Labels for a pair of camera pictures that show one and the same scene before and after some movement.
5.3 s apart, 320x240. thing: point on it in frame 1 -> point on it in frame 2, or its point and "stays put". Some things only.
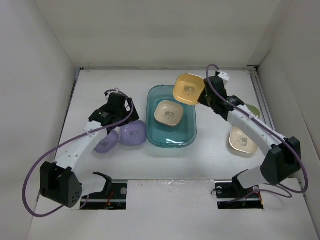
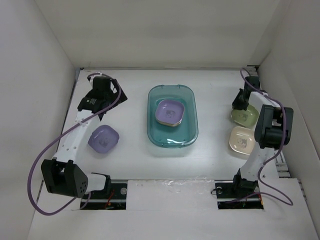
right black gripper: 202,100 -> 235,105
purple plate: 133,134 -> 169,111
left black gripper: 133,117 -> 114,85
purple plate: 110,140 stays put
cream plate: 240,140 stays put
